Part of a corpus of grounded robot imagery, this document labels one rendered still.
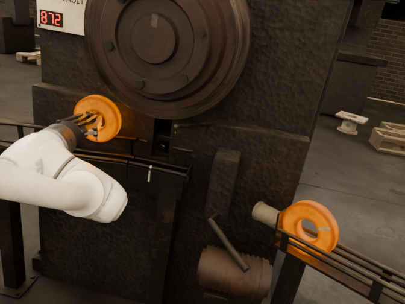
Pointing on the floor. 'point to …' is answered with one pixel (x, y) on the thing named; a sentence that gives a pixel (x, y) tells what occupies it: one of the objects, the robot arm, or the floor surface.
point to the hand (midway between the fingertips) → (97, 114)
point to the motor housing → (232, 276)
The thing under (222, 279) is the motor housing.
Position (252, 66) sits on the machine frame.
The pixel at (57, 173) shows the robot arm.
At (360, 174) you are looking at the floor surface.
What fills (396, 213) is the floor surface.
